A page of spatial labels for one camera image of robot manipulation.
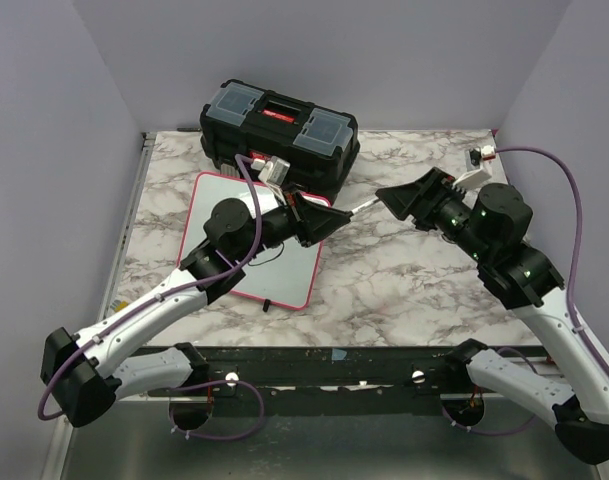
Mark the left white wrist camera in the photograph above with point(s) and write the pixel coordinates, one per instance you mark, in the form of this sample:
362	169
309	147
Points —
272	174

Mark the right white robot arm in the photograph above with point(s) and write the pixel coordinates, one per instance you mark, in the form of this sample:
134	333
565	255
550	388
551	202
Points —
527	284

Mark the black whiteboard marker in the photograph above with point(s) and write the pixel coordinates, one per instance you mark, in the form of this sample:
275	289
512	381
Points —
364	206

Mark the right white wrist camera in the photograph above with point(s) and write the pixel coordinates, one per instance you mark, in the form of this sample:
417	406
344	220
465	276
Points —
480	169

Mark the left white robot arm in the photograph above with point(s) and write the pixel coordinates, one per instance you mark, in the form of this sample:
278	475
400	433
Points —
86	372

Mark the blue tape piece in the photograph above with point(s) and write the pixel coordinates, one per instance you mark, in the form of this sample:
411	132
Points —
338	354

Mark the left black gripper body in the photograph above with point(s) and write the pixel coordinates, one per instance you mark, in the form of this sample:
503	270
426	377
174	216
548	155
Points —
298	219

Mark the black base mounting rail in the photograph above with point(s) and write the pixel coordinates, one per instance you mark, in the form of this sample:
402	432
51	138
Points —
303	381

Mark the black plastic toolbox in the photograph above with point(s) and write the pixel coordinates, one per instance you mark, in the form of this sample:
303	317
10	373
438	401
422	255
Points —
320	144

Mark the aluminium frame rail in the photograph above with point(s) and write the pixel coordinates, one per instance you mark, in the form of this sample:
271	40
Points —
134	198

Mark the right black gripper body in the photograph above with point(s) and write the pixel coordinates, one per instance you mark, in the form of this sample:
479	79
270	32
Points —
438	187

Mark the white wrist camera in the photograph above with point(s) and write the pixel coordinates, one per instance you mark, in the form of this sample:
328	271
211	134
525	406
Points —
480	169
272	174

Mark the pink framed whiteboard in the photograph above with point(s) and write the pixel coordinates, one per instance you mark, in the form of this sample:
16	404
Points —
284	276

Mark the small yellow object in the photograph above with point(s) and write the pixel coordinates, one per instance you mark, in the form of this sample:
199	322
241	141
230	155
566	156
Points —
118	305

